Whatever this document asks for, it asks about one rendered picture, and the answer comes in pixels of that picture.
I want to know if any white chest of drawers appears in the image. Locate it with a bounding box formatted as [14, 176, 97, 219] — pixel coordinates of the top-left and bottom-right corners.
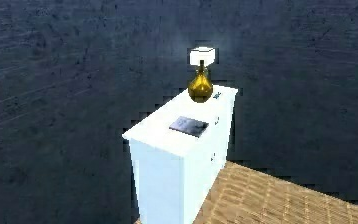
[121, 84, 239, 224]

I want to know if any dark grey flat book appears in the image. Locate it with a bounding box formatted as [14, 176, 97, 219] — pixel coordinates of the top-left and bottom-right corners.
[168, 115, 210, 138]

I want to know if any gold table lamp white shade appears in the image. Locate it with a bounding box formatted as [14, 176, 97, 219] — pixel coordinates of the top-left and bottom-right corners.
[187, 46, 217, 104]

